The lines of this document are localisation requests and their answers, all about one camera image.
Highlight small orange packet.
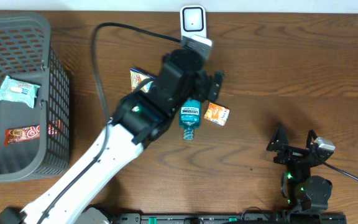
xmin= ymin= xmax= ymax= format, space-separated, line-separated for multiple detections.
xmin=203 ymin=102 xmax=230 ymax=126

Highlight red brown candy bar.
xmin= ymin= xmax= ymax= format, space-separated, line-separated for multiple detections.
xmin=3 ymin=119 xmax=62 ymax=146

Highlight yellow snack chip bag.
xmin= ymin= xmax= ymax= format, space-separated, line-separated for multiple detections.
xmin=130 ymin=68 xmax=156 ymax=93

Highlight blue mouthwash bottle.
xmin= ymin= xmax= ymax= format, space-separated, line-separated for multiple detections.
xmin=179 ymin=99 xmax=201 ymax=141

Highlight grey plastic basket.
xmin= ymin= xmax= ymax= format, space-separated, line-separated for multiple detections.
xmin=0 ymin=12 xmax=70 ymax=183

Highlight white barcode scanner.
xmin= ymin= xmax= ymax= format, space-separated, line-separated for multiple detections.
xmin=180 ymin=5 xmax=207 ymax=38

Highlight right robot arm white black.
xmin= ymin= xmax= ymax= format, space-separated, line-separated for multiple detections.
xmin=266 ymin=123 xmax=336 ymax=213

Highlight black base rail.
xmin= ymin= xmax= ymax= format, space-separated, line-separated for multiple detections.
xmin=110 ymin=212 xmax=347 ymax=224

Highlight light blue snack packet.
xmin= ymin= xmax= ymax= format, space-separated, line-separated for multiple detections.
xmin=0 ymin=76 xmax=40 ymax=108

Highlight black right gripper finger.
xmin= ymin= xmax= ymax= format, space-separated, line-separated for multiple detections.
xmin=306 ymin=129 xmax=318 ymax=149
xmin=266 ymin=123 xmax=289 ymax=152

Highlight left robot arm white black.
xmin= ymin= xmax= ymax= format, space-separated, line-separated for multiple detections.
xmin=0 ymin=44 xmax=223 ymax=223

